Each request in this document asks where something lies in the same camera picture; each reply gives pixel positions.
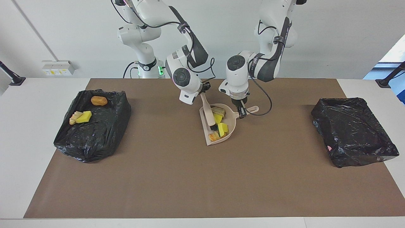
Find beige plastic dustpan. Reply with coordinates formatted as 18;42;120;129
199;103;259;146

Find beige hand brush black bristles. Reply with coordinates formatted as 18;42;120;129
200;92;219;131

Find small curved yellow sponge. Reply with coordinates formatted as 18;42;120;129
76;111;92;124

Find pale foam chunk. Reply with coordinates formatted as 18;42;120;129
69;111;83;125

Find black bag-lined bin pink spot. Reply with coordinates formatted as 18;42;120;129
311;97;400;168

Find brown table mat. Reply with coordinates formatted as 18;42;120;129
24;78;405;219

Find black clamp stand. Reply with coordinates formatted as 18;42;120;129
0;61;26;86
376;61;405;88

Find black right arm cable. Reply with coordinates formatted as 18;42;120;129
111;0;217;83

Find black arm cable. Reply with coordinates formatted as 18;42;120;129
111;0;217;83
248;19;293;116

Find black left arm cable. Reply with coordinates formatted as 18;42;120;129
248;19;293;116

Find black right base cable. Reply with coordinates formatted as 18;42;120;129
123;62;140;79

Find white wall outlet box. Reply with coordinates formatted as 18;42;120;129
42;60;75;76

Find grey wall conduit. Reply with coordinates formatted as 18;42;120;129
11;0;60;62

